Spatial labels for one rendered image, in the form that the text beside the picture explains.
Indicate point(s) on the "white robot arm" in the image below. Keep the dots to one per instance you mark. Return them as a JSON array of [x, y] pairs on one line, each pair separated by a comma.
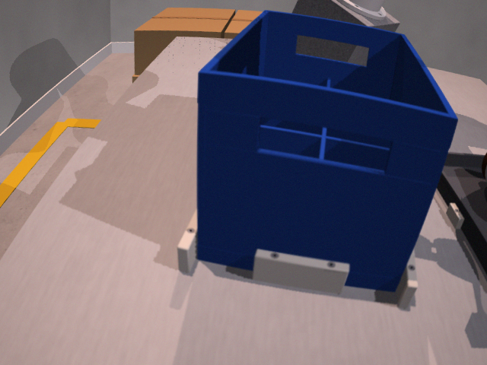
[[368, 8]]

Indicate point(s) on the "blue plastic crate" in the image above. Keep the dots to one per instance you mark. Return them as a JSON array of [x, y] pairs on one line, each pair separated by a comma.
[[325, 202]]

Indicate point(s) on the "brown glass bottle with white label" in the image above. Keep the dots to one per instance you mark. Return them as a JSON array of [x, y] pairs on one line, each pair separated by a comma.
[[484, 167]]

